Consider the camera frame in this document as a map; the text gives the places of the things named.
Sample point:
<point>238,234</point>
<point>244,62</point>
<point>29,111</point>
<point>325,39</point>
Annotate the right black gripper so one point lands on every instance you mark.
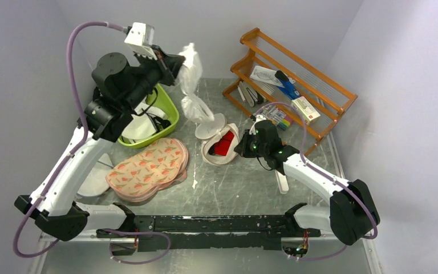
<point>243,149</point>

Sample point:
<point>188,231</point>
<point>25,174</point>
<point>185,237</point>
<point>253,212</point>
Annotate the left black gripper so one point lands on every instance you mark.
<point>167,64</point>

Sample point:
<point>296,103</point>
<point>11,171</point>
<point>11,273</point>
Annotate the white satin bra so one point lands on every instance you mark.
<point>189,76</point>

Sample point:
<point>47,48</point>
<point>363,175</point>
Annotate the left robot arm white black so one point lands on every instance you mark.
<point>122,87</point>

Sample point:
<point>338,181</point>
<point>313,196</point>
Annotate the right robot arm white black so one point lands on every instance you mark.
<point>350,213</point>

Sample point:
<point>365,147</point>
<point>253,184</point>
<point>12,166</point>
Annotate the red garment in bag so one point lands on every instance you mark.
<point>221,147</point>

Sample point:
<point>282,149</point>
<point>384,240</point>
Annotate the green plastic basin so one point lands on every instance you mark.
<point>159,98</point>

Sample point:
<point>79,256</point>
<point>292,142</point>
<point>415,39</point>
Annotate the colourful marker pack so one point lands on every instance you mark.
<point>277,116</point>

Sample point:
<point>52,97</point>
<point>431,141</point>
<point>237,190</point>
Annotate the white plastic bar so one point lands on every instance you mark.
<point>282,182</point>

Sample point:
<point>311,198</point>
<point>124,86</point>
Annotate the white black items under rack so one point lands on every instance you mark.
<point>249,95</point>

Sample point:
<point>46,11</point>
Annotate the white green box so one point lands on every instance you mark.
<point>308,113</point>

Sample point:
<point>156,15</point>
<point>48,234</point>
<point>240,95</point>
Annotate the white cloth in basin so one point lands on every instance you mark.
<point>152,121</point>

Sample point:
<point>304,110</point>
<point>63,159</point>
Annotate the orange wooden rack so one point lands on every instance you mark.
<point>327,96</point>

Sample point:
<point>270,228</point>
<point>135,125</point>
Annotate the white packet on rack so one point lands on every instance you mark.
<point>265,75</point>

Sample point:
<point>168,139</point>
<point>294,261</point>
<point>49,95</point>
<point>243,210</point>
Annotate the floral peach placemat stack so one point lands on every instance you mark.
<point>155,168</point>

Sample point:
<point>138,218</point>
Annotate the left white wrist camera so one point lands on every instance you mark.
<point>140,40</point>

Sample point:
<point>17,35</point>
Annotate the blue handled tool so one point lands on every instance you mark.
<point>287,87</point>

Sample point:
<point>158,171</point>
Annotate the aluminium rail frame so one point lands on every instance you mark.
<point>126,247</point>

